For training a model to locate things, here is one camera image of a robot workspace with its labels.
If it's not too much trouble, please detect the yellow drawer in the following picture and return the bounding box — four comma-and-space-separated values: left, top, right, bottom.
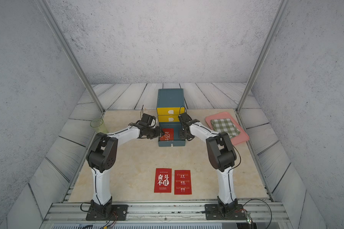
158, 115, 179, 123
157, 106, 185, 115

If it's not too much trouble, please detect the aluminium frame post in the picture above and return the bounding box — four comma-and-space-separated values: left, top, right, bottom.
35, 0, 106, 114
236, 0, 290, 113

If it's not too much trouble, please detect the right aluminium frame post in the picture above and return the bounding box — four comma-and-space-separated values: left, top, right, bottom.
236, 0, 290, 113

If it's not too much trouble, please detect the green transparent plastic cup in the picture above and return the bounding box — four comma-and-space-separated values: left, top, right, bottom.
90, 118, 109, 134

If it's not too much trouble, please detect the teal drawer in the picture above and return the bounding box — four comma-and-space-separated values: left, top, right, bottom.
158, 122, 186, 147

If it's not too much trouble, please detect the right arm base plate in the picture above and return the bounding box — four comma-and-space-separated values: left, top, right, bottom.
204, 203, 247, 220

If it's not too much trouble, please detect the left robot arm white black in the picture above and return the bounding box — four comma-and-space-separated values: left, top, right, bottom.
86, 114, 161, 214

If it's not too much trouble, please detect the aluminium front rail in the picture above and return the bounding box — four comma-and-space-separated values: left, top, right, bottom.
41, 200, 292, 229

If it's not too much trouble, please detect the green checkered cloth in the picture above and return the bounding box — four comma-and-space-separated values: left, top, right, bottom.
211, 118, 240, 138

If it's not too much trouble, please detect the left aluminium frame post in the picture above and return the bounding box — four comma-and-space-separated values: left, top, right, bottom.
35, 0, 106, 114

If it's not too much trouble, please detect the teal drawer cabinet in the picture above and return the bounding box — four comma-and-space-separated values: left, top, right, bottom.
156, 88, 186, 111

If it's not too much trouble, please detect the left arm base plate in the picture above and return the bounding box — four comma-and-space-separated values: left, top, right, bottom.
86, 203, 129, 221

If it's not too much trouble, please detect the pink tray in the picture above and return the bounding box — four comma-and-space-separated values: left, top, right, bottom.
205, 112, 249, 146

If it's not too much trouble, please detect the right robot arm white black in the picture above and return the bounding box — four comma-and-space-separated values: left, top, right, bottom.
178, 113, 238, 217

